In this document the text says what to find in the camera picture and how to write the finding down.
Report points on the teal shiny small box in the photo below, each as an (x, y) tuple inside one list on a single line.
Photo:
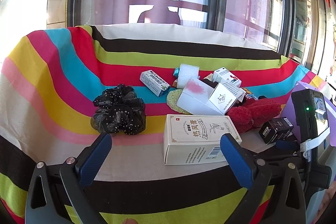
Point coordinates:
[(176, 72)]

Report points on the rainbow striped tablecloth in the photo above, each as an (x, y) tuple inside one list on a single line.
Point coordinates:
[(49, 82)]

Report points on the white medicine box red figure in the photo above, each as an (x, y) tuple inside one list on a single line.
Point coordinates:
[(222, 74)]

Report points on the white green barcode medicine box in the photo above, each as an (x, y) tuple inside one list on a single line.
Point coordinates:
[(154, 83)]

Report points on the white foam block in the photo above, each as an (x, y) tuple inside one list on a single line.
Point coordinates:
[(185, 73)]

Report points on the red fuzzy sock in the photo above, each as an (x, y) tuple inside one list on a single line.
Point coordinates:
[(253, 113)]

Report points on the small black box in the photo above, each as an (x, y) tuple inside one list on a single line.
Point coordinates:
[(275, 129)]

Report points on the large white herbal medicine box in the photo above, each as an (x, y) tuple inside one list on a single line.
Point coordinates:
[(192, 139)]

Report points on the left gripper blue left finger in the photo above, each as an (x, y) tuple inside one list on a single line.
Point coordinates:
[(91, 159)]

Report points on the green round sponge pad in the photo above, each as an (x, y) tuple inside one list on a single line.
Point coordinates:
[(172, 99)]

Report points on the purple storage box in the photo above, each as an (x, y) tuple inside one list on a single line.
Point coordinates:
[(289, 111)]

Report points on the white cube box diamond logo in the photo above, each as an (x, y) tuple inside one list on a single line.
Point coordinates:
[(225, 95)]

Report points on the black studded scrunchie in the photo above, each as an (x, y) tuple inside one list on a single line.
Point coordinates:
[(118, 110)]

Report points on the red blue 48 box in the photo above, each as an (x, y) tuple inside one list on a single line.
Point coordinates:
[(249, 95)]

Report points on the white box pink flower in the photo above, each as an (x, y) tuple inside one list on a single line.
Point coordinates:
[(195, 98)]

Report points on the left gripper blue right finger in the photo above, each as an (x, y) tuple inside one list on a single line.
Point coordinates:
[(240, 161)]

